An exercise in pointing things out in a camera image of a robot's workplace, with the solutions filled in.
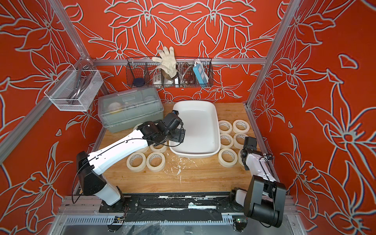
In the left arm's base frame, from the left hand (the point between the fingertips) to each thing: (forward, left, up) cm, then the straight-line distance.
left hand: (178, 131), depth 77 cm
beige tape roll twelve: (-4, -37, -18) cm, 41 cm away
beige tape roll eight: (-3, +13, -19) cm, 23 cm away
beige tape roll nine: (-9, +14, -22) cm, 28 cm away
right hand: (-3, -41, -18) cm, 45 cm away
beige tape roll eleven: (+20, -31, -21) cm, 43 cm away
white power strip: (+36, +18, +8) cm, 41 cm away
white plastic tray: (+25, -14, -22) cm, 36 cm away
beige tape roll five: (+9, -31, -22) cm, 39 cm away
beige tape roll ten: (+21, -43, -20) cm, 52 cm away
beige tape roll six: (-4, -30, -21) cm, 37 cm away
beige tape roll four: (+5, -39, -20) cm, 45 cm away
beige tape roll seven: (+14, +33, -18) cm, 40 cm away
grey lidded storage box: (+15, +37, -2) cm, 40 cm away
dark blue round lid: (+34, +30, +6) cm, 46 cm away
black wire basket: (+42, +30, +8) cm, 52 cm away
